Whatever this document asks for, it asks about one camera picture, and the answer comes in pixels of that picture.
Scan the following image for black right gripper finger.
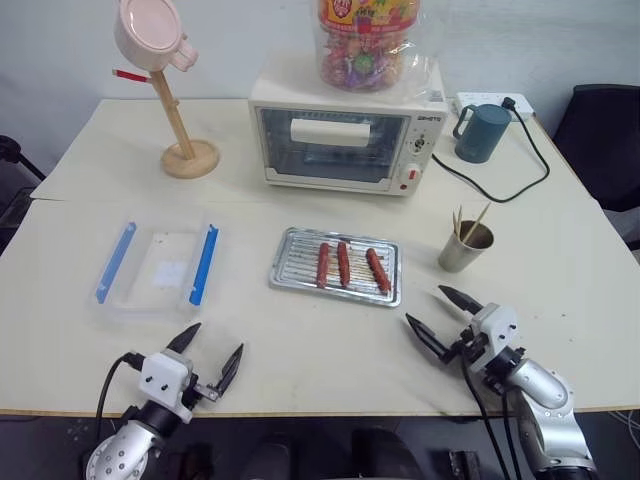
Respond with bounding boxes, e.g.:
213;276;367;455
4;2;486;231
405;313;460;365
438;284;485;317

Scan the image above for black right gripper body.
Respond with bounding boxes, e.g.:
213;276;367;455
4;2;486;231
451;323;495;372

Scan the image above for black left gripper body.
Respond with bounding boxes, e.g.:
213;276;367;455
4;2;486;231
182;370;225;409

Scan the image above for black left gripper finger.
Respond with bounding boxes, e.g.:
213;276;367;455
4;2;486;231
206;342;245;399
165;321;203;358

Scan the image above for metal cup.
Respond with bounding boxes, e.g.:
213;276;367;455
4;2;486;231
438;219;496;274

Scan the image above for blue container latch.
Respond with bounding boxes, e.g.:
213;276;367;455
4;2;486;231
93;221;138;305
188;224;221;308

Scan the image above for clear plastic container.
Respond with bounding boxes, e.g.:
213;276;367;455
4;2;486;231
86;214;224;327

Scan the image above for red sausage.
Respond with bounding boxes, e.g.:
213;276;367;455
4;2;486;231
365;247;393;294
315;242;332;289
336;241;352;288

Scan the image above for dark rounded shape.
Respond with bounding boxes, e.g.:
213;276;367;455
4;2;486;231
247;432;307;480

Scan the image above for small black block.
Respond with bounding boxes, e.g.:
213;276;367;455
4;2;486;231
447;449;477;480

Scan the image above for metal baking tray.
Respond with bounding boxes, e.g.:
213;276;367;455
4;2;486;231
268;226;404;308

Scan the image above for white mini oven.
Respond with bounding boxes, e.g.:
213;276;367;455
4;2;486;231
248;63;450;199

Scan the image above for dark teal mug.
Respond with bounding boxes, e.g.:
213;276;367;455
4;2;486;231
453;103;514;164

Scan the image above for wooden cup stand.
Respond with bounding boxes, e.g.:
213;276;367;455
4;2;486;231
112;67;222;180

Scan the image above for white power strip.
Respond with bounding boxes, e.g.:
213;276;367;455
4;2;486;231
452;91;535;119

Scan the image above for black chair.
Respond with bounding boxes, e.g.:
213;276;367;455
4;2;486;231
549;83;640;237

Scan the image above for clear plastic bag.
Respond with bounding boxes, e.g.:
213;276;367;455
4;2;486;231
399;0;448;104

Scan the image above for clear plastic candy jar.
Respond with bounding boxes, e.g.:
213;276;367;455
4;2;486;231
312;0;422;94

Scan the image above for red tag on peg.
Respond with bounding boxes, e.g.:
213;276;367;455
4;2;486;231
112;68;152;84

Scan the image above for pink lidded cup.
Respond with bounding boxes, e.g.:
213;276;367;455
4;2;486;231
112;0;197;74

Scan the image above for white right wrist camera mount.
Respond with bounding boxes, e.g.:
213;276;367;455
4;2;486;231
468;301;521;362

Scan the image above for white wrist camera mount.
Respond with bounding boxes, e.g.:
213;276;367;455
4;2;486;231
468;301;521;362
139;351;196;424

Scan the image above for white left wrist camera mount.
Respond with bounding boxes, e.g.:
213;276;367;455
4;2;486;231
139;351;196;424

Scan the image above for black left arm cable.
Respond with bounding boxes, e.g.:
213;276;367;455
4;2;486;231
94;352;147;441

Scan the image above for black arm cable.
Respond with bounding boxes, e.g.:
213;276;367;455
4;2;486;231
94;352;147;441
459;344;521;480

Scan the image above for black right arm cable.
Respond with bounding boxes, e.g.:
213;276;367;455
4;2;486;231
459;344;521;480

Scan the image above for white cables on floor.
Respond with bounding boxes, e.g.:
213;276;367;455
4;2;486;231
606;407;640;437

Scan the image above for black frame beside table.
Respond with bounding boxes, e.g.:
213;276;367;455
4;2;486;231
0;134;49;251

